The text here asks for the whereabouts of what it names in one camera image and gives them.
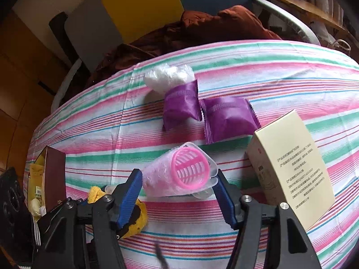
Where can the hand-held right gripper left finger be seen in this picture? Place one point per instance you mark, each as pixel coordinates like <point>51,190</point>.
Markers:
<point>129,199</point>

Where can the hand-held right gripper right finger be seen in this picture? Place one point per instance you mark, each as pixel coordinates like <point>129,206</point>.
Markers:
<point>226,201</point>

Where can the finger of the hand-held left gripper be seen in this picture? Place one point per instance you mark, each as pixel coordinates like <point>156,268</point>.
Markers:
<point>53,215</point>

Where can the gold metal tin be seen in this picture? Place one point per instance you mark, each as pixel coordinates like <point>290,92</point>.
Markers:
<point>54,173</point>

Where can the pink hair rollers clear pack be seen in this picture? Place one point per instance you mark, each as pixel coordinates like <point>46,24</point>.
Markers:
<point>188,168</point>

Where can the yellow plush toy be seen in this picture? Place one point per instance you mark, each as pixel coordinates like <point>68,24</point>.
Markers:
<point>139,218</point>

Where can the yellow green snack packet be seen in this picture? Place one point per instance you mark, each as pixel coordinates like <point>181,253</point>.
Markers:
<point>36,199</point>

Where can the cream printed box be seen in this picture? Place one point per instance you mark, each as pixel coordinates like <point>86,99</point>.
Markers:
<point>294,168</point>

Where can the purple foil packet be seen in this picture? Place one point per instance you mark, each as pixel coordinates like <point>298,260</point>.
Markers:
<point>181,106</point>
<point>227,117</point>

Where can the wooden wardrobe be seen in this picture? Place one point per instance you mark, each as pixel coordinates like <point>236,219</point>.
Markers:
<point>16,89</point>

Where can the crumpled clear plastic bag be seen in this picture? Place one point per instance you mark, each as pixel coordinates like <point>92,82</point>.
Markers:
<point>165,75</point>

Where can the pink green striped bedsheet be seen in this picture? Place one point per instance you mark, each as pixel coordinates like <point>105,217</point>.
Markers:
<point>280,70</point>

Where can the brown blanket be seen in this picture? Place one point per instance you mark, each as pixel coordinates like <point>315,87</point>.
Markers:
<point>196,25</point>

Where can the black rolled mat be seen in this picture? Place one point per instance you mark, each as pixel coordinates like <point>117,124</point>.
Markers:
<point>60,30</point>

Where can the grey yellow blue headboard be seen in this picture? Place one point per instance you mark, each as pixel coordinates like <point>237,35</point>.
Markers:
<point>134,2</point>

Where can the wooden shelf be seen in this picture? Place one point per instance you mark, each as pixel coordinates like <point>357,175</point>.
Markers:
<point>308,8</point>

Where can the white bed rail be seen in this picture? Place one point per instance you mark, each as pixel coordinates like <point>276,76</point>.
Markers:
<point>63,88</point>
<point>297,22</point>

